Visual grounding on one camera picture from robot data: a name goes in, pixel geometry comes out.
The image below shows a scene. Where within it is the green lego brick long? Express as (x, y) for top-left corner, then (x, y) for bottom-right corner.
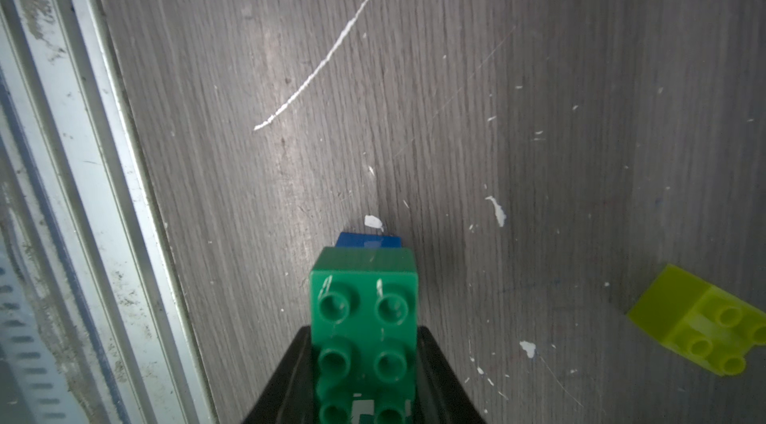
(309, 247), (419, 423)

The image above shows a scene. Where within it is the blue lego brick small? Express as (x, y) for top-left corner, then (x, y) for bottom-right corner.
(335, 233), (402, 250)

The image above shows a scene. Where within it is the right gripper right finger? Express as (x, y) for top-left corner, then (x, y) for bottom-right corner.
(413, 326), (485, 424)

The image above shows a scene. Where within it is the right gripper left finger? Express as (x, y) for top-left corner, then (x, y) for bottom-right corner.
(243, 325), (315, 424)

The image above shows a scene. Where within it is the lime lego brick small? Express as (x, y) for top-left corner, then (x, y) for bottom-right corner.
(628, 264), (765, 376)

